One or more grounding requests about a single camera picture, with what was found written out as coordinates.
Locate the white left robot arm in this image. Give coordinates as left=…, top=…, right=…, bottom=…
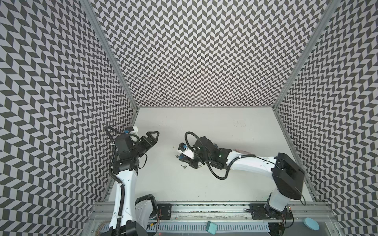
left=102, top=125, right=161, bottom=236

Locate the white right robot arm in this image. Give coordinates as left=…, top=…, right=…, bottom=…
left=177, top=131, right=307, bottom=221

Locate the pink pencil sharpener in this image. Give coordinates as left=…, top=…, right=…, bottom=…
left=235, top=149, right=252, bottom=155

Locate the teal square block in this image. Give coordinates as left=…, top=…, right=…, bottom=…
left=205, top=221, right=218, bottom=235

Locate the light blue oval object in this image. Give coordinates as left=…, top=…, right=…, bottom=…
left=303, top=217, right=320, bottom=231

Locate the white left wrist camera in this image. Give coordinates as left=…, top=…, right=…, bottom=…
left=124, top=126, right=138, bottom=136

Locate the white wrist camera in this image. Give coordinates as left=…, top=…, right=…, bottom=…
left=124, top=126, right=138, bottom=136
left=177, top=143, right=194, bottom=159

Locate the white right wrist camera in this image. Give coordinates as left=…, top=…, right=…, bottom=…
left=177, top=143, right=194, bottom=159

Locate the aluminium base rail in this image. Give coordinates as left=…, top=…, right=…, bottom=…
left=88, top=201, right=337, bottom=222

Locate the aluminium left corner post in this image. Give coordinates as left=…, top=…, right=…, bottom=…
left=80, top=0, right=138, bottom=111

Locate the aluminium corner post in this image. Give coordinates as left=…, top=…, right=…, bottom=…
left=273, top=0, right=341, bottom=112
left=80, top=0, right=138, bottom=111

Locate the aluminium right corner post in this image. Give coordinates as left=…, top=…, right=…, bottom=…
left=273, top=0, right=341, bottom=112

